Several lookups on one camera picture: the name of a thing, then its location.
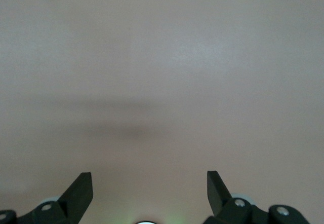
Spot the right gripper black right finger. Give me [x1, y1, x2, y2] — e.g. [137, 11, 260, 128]
[204, 170, 273, 224]

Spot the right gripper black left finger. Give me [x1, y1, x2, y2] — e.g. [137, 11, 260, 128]
[17, 172, 94, 224]

